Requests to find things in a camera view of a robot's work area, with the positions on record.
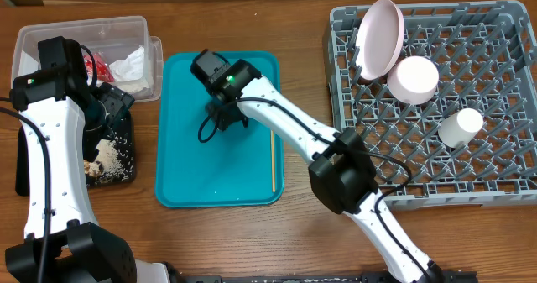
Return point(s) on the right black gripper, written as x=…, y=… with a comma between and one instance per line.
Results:
x=226, y=115

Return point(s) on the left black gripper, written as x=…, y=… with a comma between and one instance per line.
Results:
x=117, y=100

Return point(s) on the red snack wrapper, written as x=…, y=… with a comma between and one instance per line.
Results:
x=103, y=72

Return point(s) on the white napkin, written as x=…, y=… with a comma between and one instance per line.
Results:
x=129, y=74

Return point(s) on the brown food scrap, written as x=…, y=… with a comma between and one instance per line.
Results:
x=93, y=169

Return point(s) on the large white plate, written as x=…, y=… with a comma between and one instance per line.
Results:
x=380, y=39

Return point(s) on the small white plate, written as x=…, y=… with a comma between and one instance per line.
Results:
x=413, y=80

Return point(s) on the white paper cup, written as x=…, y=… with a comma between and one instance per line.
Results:
x=461, y=127

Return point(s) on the grey dishwasher rack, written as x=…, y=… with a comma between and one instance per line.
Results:
x=485, y=53

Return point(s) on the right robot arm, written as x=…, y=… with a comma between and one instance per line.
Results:
x=341, y=170

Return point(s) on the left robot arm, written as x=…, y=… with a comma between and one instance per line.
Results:
x=64, y=114

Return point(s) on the black rectangular tray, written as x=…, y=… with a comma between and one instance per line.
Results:
x=22, y=171

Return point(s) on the teal serving tray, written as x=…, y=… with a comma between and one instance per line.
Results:
x=232, y=169

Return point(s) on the spilled rice pile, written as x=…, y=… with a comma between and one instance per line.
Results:
x=117, y=157

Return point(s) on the clear plastic storage bin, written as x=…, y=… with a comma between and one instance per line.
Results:
x=115, y=38

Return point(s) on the wooden chopstick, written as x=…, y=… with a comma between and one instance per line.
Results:
x=273, y=165

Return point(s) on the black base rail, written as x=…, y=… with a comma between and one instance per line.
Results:
x=367, y=277

